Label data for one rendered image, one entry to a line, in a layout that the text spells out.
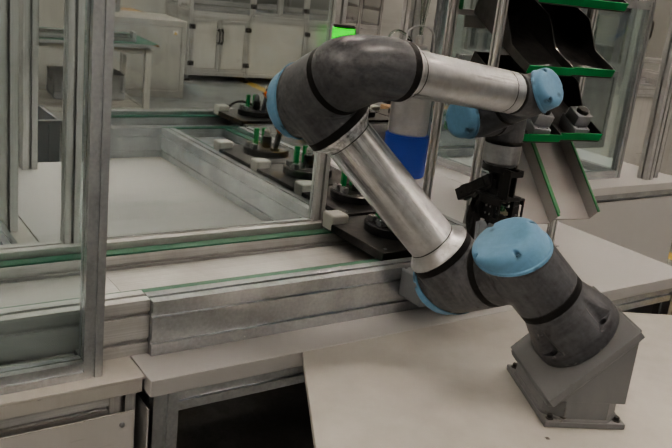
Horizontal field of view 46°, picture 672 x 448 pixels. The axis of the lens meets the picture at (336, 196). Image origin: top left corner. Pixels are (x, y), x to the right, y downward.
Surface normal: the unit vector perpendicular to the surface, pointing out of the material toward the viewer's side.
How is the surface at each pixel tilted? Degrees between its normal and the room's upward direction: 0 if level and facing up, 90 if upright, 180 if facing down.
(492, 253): 40
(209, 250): 90
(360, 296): 90
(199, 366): 0
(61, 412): 90
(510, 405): 0
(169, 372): 0
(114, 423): 90
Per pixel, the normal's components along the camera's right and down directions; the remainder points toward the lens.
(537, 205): 0.36, -0.47
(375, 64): 0.20, 0.00
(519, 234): -0.54, -0.75
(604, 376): 0.11, 0.28
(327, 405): 0.11, -0.96
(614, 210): 0.55, 0.28
